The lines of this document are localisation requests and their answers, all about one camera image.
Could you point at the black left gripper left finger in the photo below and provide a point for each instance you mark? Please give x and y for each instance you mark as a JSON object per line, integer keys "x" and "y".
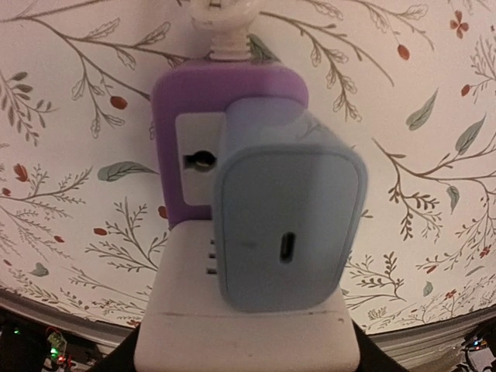
{"x": 121, "y": 359}

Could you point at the floral patterned tablecloth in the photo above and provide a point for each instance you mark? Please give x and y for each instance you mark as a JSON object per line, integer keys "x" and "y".
{"x": 409, "y": 85}

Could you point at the purple power strip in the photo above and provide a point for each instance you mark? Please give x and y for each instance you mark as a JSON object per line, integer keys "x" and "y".
{"x": 189, "y": 114}

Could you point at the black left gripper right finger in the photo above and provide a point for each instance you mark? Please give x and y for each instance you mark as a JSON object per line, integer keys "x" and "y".
{"x": 373, "y": 358}

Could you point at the blue cube plug adapter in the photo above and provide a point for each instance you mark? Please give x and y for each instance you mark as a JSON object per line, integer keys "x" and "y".
{"x": 286, "y": 205}

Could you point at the white cube socket adapter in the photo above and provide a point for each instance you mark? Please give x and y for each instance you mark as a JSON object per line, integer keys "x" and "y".
{"x": 188, "y": 326}

